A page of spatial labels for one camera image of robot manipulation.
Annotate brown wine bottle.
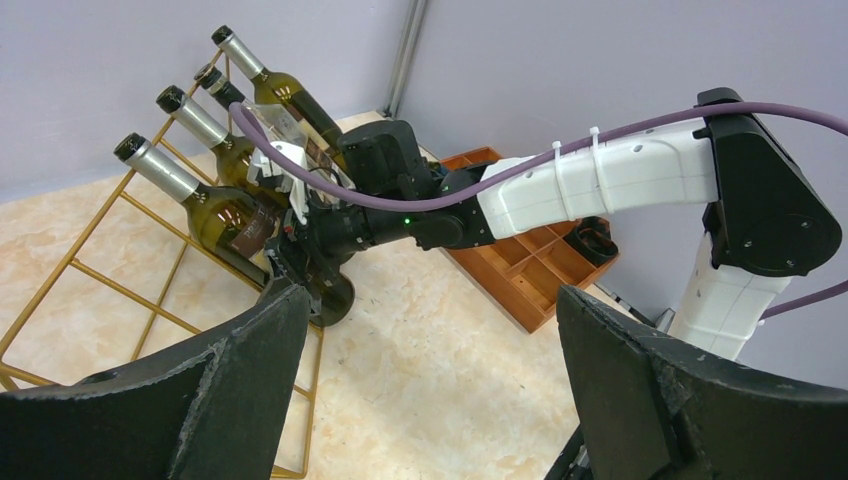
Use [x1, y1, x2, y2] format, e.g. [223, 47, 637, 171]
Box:
[113, 132, 355, 327]

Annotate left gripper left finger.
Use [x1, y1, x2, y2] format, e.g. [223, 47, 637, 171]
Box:
[1, 286, 310, 479]

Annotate black rolled belt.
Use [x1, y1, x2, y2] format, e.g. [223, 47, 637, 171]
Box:
[564, 216, 619, 267]

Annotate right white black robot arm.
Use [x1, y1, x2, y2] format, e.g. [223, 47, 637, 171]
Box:
[253, 88, 847, 360]

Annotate olive green wine bottle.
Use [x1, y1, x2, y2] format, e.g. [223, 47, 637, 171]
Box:
[211, 25, 347, 171]

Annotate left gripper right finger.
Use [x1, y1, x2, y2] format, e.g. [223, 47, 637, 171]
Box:
[556, 286, 847, 479]

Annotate dark bottle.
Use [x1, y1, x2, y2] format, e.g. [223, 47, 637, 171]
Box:
[156, 85, 289, 210]

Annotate clear square liquor bottle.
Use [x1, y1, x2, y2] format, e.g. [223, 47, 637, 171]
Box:
[194, 63, 340, 174]

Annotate wooden compartment tray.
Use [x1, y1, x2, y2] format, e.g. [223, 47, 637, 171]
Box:
[439, 146, 621, 335]

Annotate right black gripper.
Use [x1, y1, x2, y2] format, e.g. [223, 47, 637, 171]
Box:
[264, 203, 398, 292]

